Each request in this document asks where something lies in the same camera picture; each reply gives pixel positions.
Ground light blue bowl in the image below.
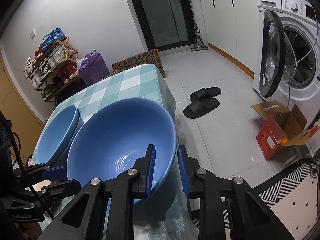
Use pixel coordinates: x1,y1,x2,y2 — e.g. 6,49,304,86
35,105,79,167

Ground large dark blue bowl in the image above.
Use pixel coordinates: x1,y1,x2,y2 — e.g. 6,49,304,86
66,98,177,193

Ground white kitchen cabinets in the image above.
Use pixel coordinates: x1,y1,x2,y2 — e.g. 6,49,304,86
200,0,261,78

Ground black white patterned rug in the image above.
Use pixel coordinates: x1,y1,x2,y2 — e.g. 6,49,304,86
192,159,320,230

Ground wooden door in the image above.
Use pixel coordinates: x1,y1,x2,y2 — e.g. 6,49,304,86
1,58,43,164

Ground teal checked tablecloth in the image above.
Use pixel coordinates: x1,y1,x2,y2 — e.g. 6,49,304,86
49,64,198,239

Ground red cardboard box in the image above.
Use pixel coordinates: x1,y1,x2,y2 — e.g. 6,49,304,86
252,100,319,160

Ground black slipper near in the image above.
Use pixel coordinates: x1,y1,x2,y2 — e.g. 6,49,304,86
183,98,220,119

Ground black slipper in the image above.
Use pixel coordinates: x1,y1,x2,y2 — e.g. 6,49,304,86
190,87,221,102
183,98,220,119

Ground wooden shoe rack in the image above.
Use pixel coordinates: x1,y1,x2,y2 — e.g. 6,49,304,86
23,36,80,103

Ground purple plastic bag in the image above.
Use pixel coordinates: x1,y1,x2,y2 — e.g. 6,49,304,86
76,49,110,87

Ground black slipper far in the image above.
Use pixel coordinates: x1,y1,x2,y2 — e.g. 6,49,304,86
190,87,221,102

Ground patterned cardboard box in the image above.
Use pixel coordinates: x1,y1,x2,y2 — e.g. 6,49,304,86
112,49,165,78

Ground white washing machine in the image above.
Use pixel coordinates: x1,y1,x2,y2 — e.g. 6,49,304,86
253,0,319,128

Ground black glass door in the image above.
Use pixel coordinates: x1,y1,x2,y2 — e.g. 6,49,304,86
131,0,195,51

